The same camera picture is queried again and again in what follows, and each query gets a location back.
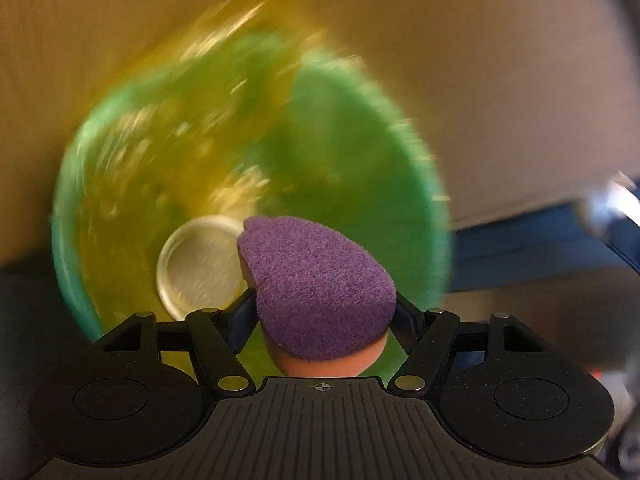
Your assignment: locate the purple orange sponge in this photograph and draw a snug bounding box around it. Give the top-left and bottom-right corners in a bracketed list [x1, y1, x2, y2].
[238, 216, 397, 377]

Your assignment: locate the round metal lid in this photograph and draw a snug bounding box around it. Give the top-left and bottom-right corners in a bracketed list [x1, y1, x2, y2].
[156, 214, 247, 321]

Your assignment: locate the green plastic basin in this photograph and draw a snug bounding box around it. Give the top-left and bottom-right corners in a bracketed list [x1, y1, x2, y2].
[50, 29, 452, 376]

